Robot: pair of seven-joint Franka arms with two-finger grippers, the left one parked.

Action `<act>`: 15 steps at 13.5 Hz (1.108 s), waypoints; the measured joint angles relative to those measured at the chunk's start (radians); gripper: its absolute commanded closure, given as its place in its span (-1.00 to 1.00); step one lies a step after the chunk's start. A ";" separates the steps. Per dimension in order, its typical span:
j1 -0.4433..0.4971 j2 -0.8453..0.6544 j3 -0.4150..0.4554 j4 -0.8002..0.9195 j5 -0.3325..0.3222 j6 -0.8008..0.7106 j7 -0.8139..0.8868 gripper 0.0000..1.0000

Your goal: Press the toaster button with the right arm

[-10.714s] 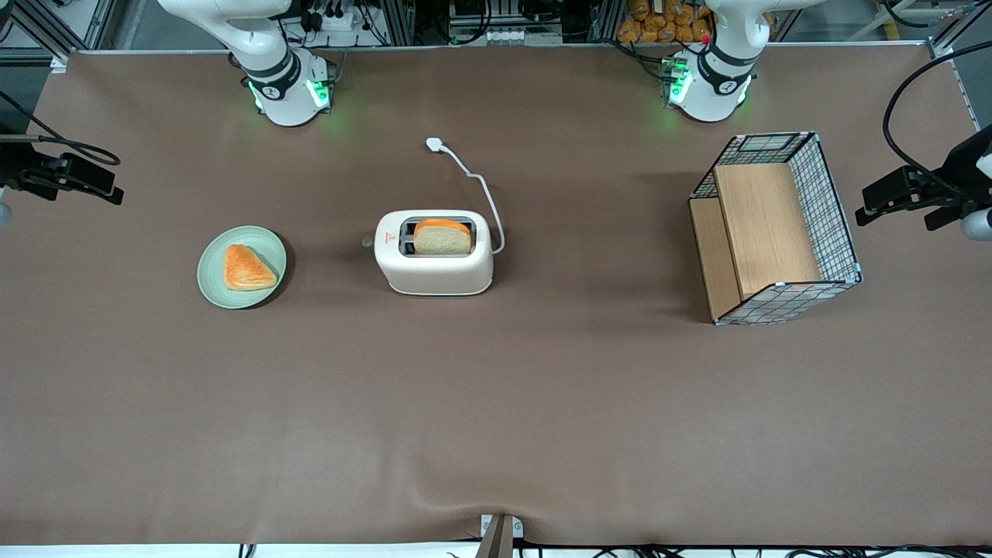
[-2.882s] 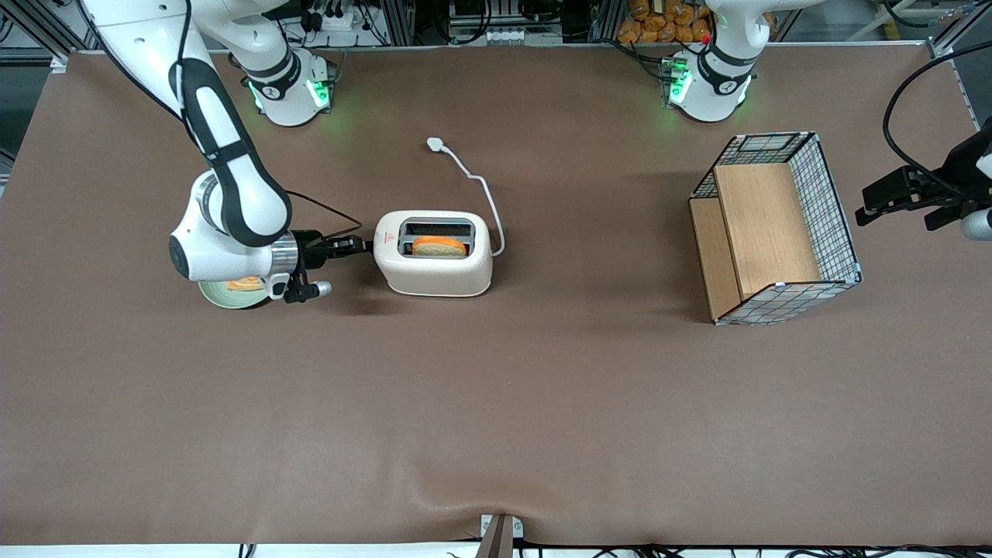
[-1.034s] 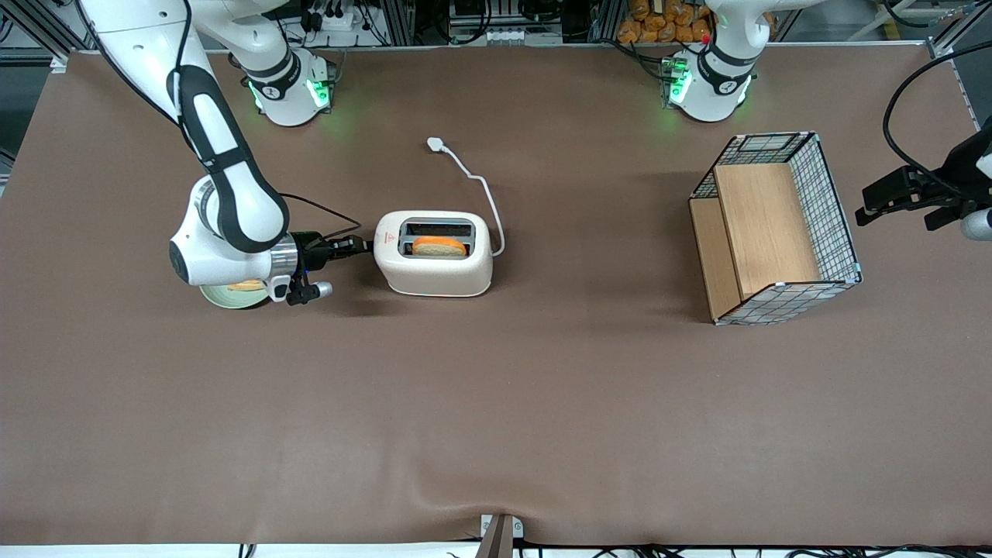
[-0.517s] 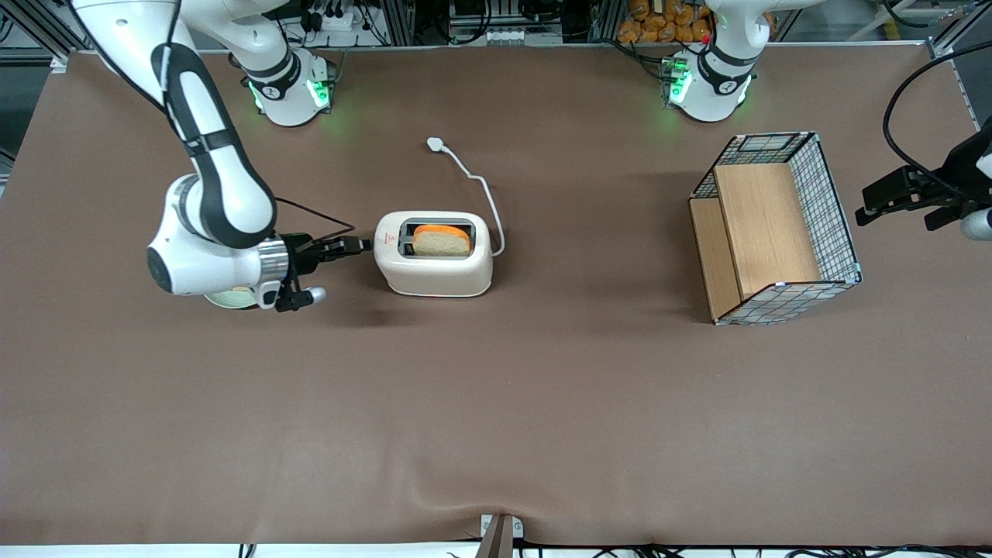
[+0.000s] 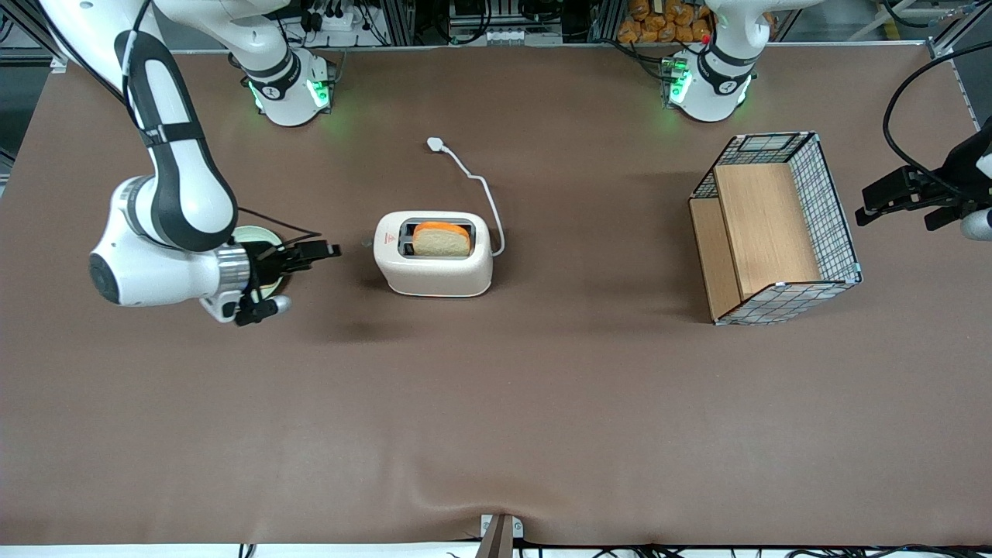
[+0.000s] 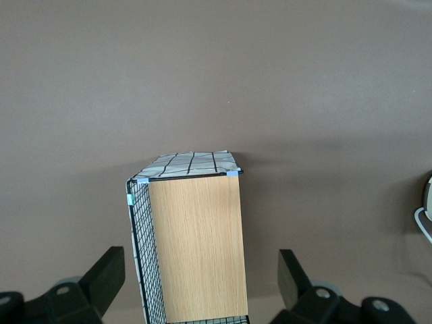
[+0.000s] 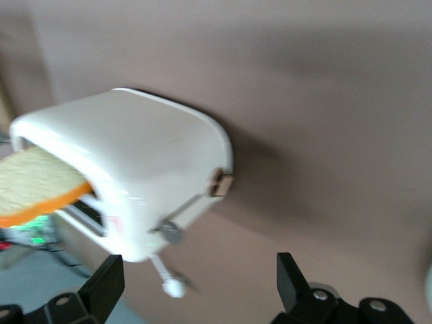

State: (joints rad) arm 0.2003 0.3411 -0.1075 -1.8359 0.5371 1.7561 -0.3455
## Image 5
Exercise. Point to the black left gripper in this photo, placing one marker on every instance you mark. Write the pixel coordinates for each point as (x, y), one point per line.
(959, 172)

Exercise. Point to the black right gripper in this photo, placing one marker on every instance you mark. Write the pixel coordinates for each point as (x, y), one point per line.
(265, 264)

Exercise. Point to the white two-slot toaster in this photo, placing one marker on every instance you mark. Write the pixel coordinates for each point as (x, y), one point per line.
(434, 271)

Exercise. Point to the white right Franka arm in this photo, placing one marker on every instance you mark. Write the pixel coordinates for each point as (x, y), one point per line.
(186, 201)

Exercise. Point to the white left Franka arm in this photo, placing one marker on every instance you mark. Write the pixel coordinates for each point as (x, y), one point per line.
(709, 77)

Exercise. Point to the light green round plate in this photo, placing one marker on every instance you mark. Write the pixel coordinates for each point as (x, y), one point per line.
(256, 235)

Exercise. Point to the bread slice with orange crust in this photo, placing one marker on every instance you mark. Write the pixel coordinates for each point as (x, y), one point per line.
(442, 240)

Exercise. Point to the white power strip with plugs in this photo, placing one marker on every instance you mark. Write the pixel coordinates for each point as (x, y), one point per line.
(333, 15)

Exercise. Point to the pile of orange bread rolls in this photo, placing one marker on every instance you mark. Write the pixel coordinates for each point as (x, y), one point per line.
(666, 19)

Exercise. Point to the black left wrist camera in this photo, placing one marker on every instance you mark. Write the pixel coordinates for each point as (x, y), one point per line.
(965, 221)

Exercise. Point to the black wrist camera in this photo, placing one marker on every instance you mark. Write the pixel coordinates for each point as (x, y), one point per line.
(965, 221)
(260, 308)

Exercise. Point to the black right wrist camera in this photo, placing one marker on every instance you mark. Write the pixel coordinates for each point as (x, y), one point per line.
(260, 308)

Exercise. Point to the metal table edge bracket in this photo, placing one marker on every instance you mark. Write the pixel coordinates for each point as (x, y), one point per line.
(500, 535)

